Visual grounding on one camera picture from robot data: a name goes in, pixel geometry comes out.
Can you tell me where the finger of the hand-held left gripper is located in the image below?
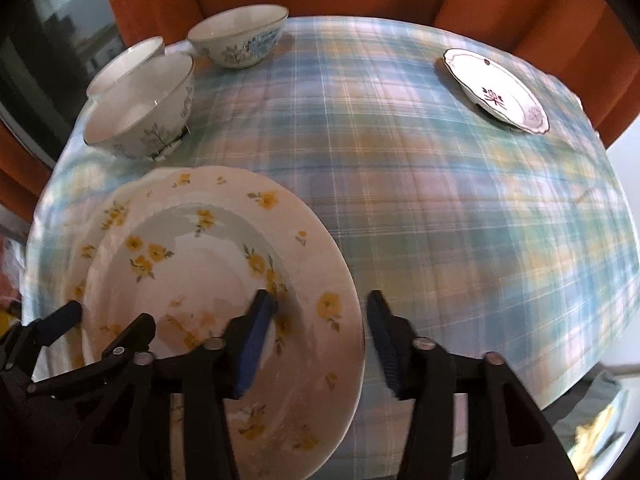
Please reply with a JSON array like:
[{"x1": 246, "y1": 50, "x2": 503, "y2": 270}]
[
  {"x1": 30, "y1": 300, "x2": 83, "y2": 351},
  {"x1": 27, "y1": 312, "x2": 157, "y2": 396}
]

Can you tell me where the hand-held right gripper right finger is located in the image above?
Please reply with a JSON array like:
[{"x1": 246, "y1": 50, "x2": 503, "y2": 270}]
[{"x1": 366, "y1": 290, "x2": 576, "y2": 480}]

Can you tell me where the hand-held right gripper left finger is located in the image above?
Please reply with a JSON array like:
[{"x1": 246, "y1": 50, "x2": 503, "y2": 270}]
[{"x1": 70, "y1": 289, "x2": 278, "y2": 480}]

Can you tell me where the yellow floral deep plate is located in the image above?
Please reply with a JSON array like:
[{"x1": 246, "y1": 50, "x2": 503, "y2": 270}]
[{"x1": 81, "y1": 172, "x2": 366, "y2": 480}]

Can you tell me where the white blue floral bowl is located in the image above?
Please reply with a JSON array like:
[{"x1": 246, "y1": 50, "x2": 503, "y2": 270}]
[
  {"x1": 82, "y1": 52, "x2": 196, "y2": 162},
  {"x1": 187, "y1": 4, "x2": 290, "y2": 70},
  {"x1": 86, "y1": 36, "x2": 166, "y2": 101}
]

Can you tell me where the plaid tablecloth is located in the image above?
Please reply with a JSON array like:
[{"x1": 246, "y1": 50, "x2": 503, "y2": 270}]
[{"x1": 22, "y1": 14, "x2": 635, "y2": 468}]

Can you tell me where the glass window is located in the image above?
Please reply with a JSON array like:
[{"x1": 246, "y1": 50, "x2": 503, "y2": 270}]
[{"x1": 0, "y1": 0, "x2": 126, "y2": 166}]

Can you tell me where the small purple flower plate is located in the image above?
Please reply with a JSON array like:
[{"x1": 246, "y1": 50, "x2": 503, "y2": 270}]
[{"x1": 442, "y1": 48, "x2": 550, "y2": 136}]

